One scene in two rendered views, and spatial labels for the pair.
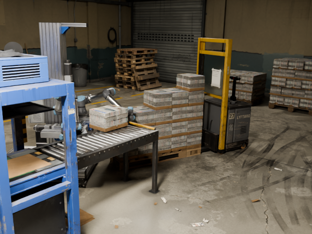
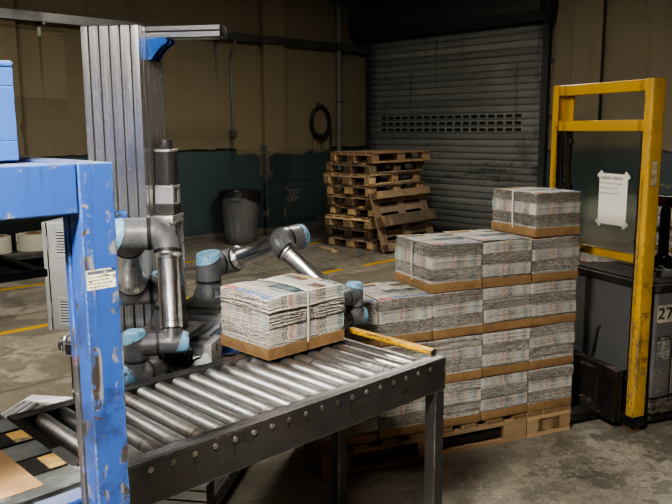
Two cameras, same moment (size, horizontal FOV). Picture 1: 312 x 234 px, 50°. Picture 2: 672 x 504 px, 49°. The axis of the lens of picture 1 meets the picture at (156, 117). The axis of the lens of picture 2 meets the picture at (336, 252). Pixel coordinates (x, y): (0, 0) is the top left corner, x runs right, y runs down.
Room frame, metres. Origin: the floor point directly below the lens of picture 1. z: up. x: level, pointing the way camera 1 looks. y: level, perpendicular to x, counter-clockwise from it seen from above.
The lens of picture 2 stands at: (1.24, 0.04, 1.61)
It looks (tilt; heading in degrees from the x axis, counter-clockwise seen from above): 9 degrees down; 7
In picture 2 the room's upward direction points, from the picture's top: straight up
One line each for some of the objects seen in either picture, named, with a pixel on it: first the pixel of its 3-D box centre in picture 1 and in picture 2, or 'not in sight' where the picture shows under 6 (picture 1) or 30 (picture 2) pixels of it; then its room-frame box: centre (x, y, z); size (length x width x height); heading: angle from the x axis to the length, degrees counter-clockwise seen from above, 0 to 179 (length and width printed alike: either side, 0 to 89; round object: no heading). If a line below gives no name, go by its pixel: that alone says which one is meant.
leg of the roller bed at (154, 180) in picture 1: (154, 165); (433, 477); (3.82, 0.00, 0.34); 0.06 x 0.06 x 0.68; 51
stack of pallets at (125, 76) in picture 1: (135, 68); (377, 197); (11.67, 0.73, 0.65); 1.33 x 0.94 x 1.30; 145
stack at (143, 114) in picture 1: (149, 133); (413, 366); (4.87, 0.10, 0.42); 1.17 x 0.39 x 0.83; 120
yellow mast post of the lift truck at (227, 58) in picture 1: (224, 96); (642, 252); (5.17, -1.07, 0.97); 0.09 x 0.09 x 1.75; 30
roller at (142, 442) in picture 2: (66, 151); (120, 430); (3.12, 0.89, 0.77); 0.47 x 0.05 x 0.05; 51
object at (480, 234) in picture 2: (172, 90); (483, 234); (5.10, -0.26, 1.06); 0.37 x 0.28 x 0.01; 30
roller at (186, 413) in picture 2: (81, 146); (180, 412); (3.27, 0.77, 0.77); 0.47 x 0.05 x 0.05; 51
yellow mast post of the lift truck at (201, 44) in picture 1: (198, 89); (557, 235); (5.74, -0.74, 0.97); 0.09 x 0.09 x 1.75; 30
